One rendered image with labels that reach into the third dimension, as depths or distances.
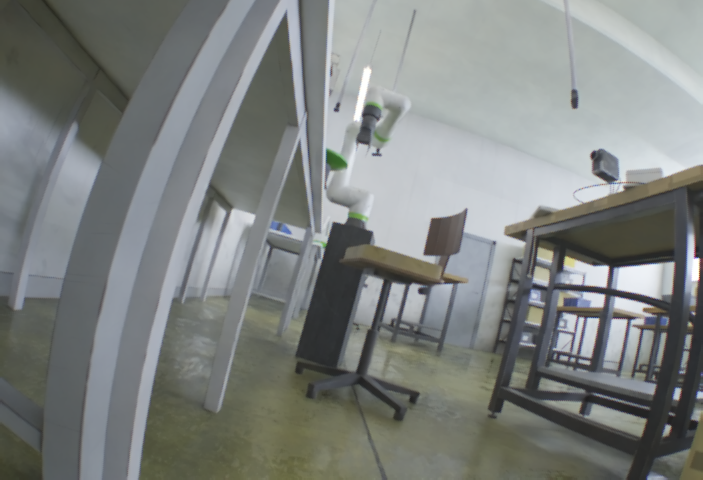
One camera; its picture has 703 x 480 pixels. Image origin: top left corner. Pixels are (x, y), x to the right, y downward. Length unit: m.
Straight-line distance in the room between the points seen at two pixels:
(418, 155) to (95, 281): 6.95
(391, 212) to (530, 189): 3.13
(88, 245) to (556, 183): 8.38
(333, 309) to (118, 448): 1.64
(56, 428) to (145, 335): 0.16
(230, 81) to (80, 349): 0.36
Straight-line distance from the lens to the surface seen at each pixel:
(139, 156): 0.33
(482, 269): 7.08
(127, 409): 0.49
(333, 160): 1.81
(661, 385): 1.19
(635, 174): 1.44
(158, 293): 0.44
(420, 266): 1.44
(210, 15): 0.39
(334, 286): 2.01
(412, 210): 6.77
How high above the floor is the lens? 0.41
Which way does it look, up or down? 13 degrees up
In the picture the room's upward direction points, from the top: 15 degrees clockwise
